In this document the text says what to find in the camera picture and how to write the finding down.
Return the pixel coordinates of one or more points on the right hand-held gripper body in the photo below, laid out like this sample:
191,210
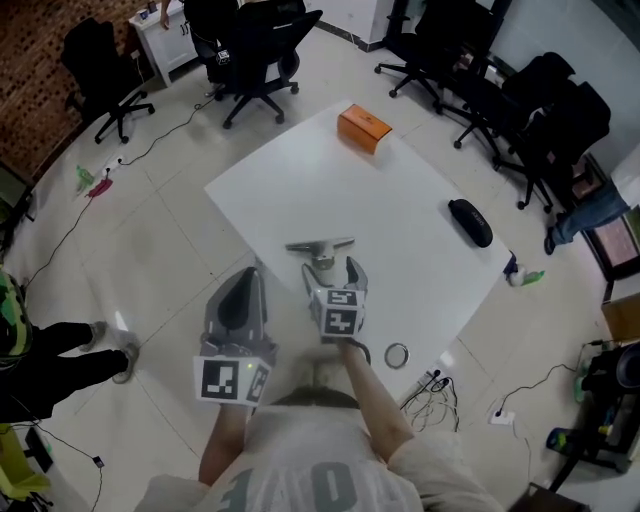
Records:
337,312

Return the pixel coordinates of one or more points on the silver metal object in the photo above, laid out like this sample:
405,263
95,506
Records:
320,247

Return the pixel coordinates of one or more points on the green and white bottle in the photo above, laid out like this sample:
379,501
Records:
525,276

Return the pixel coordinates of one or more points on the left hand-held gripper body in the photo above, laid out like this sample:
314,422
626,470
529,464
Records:
235,356

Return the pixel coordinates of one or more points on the person's right forearm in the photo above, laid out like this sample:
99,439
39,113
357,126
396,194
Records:
372,400

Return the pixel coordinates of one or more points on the white cabinet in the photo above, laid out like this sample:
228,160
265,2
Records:
165,42

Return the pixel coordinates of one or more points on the small black adapter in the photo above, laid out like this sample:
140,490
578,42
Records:
99,461

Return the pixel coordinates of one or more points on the yellow-green plastic crate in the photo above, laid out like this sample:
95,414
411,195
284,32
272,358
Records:
20,470

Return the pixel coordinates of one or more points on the orange box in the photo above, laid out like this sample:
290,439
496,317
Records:
362,129

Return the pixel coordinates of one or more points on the pink floor object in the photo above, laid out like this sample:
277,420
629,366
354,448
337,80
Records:
100,188

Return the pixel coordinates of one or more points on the black equipment rack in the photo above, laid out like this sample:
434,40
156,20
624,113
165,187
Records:
607,400

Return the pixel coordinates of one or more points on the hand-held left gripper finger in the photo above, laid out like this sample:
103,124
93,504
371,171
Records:
261,305
235,300

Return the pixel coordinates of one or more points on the cardboard box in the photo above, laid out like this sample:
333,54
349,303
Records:
622,317

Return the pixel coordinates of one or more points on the person's printed grey shirt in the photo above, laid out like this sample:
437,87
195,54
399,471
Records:
320,465

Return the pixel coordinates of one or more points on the black office chair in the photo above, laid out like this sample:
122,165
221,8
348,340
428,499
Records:
102,65
435,40
565,135
530,85
265,45

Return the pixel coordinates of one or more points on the person's left forearm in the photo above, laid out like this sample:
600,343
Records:
225,440

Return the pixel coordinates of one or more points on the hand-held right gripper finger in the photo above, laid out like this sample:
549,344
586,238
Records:
356,272
312,279

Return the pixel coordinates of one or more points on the green plastic packet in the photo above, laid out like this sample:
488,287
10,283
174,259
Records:
84,176

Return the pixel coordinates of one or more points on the black glasses case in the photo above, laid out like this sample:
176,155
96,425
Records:
470,222

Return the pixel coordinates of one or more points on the white power strip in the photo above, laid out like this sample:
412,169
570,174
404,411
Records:
501,417
114,166
431,381

